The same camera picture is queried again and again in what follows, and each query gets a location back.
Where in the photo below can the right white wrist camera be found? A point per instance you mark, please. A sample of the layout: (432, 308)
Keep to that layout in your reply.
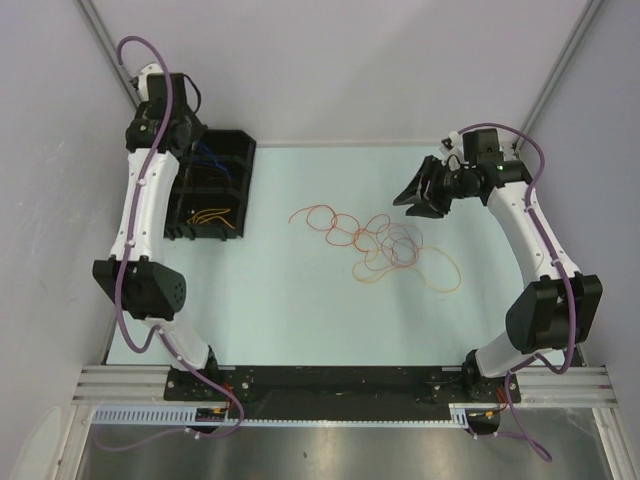
(451, 149)

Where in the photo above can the black compartment tray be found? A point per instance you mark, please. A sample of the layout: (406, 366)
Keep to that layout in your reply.
(209, 197)

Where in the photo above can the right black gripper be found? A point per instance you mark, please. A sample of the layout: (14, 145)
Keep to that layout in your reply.
(430, 169)

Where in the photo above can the white slotted cable duct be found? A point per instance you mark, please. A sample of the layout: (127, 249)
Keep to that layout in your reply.
(179, 416)

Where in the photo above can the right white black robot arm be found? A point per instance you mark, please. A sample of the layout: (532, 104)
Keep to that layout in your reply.
(555, 311)

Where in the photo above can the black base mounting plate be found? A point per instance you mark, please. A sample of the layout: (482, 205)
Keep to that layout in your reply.
(358, 393)

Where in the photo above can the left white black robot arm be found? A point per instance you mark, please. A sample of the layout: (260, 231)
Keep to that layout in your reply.
(147, 294)

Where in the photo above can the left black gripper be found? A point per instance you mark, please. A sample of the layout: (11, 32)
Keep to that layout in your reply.
(196, 126)

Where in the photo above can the aluminium frame rail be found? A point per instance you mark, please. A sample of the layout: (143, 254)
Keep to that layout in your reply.
(578, 387)

